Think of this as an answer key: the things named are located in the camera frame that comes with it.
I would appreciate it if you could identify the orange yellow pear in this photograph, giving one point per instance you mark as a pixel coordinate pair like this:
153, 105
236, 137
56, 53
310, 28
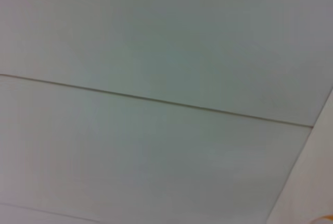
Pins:
326, 220

